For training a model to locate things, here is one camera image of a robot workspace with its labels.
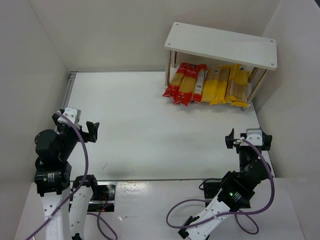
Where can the yellow spaghetti bag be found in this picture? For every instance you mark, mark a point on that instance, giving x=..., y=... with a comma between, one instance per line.
x=210, y=85
x=232, y=86
x=221, y=76
x=242, y=85

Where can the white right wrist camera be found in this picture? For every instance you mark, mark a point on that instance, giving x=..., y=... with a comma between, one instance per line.
x=253, y=136

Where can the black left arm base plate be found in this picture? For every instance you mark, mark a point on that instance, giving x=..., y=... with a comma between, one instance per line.
x=103, y=197

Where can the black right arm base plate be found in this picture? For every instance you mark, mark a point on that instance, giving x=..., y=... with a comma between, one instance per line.
x=210, y=188

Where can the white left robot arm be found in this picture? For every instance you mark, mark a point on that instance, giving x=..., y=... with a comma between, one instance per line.
x=65, y=202

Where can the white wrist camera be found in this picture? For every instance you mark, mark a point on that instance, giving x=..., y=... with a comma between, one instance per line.
x=253, y=136
x=72, y=114

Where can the red white-backed spaghetti bag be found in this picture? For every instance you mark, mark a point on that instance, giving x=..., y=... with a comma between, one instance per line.
x=198, y=90

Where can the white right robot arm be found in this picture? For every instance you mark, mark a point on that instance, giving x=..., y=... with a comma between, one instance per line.
x=237, y=187

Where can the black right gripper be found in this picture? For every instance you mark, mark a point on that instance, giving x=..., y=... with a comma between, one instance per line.
x=236, y=141

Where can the white two-tier shelf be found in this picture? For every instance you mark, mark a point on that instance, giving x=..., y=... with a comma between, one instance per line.
x=222, y=45

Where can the red spaghetti bag on shelf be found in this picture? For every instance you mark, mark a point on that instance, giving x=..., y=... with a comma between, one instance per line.
x=174, y=85

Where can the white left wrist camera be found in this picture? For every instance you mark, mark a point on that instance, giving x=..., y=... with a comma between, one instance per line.
x=72, y=114

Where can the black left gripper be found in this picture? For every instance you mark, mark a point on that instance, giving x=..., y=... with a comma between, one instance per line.
x=81, y=130

